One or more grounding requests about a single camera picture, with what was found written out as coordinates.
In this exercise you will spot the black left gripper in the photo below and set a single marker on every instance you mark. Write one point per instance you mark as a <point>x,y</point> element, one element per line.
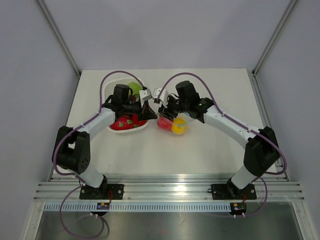
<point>148,114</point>

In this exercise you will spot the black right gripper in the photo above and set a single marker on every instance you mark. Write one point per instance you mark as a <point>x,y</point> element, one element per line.
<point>167,113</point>

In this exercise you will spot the red apple toy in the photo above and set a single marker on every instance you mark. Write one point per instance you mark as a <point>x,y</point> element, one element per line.
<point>164,124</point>

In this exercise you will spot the clear zip bag blue zipper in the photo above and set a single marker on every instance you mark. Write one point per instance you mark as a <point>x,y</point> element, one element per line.
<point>184,116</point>

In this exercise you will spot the yellow lemon toy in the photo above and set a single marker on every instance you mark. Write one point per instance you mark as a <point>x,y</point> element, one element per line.
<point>179,126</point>

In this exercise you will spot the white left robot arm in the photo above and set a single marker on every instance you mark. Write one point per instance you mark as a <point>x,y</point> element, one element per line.
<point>72,151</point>

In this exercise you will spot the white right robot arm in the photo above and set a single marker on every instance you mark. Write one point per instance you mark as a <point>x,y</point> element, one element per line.
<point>259,144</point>

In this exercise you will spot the red bell pepper toy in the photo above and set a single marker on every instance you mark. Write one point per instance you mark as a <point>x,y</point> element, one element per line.
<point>136,121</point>

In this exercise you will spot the red dragon fruit toy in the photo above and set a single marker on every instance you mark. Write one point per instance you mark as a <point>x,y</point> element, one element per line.
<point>123,123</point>

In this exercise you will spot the white perforated plastic basket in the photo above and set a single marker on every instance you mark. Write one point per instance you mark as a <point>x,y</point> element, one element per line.
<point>108,90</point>

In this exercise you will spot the left small circuit board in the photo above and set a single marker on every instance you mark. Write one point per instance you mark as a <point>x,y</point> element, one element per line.
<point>103,206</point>

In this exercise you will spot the small circuit board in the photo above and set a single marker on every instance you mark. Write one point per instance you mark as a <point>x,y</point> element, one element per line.
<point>103,206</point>
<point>236,207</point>

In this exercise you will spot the right small circuit board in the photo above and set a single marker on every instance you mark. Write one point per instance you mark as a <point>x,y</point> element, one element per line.
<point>236,207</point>

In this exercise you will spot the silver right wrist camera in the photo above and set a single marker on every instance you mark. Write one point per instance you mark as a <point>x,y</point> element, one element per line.
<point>160,96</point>

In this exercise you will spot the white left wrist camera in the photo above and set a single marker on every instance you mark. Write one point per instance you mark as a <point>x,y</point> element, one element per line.
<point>145,95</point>

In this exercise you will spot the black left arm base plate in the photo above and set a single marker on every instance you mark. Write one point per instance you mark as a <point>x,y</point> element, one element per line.
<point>104,192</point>

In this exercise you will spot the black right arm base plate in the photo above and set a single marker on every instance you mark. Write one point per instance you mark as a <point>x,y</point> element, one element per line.
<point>220,191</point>

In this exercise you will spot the aluminium rail frame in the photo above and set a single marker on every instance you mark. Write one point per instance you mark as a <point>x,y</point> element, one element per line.
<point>173,188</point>

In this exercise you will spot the white slotted cable duct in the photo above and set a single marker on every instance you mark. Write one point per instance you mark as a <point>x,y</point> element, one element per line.
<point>149,207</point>

